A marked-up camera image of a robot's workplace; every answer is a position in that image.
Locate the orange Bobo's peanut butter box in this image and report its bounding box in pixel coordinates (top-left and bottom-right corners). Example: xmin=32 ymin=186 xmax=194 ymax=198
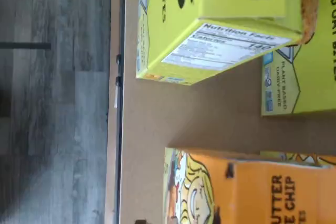
xmin=163 ymin=147 xmax=336 ymax=224
xmin=259 ymin=151 xmax=336 ymax=168

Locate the white shelf edge tag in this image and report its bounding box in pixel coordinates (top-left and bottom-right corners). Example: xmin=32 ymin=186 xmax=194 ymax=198
xmin=113 ymin=76 xmax=120 ymax=109

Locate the black metal shelf unit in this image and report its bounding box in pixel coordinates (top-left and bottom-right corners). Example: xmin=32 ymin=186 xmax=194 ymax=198
xmin=106 ymin=0 xmax=336 ymax=224

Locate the dark metal leg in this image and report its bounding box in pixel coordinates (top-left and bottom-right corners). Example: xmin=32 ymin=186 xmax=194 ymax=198
xmin=0 ymin=41 xmax=52 ymax=50

